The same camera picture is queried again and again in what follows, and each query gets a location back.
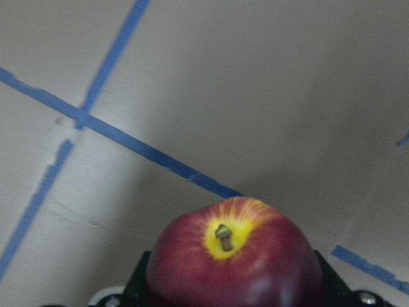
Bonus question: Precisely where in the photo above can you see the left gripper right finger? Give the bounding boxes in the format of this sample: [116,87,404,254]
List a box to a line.
[314,250,352,306]

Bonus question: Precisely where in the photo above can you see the dark red apple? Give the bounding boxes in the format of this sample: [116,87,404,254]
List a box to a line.
[146,196,324,306]

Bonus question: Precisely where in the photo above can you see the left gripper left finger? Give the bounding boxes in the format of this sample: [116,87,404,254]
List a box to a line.
[123,251,151,306]

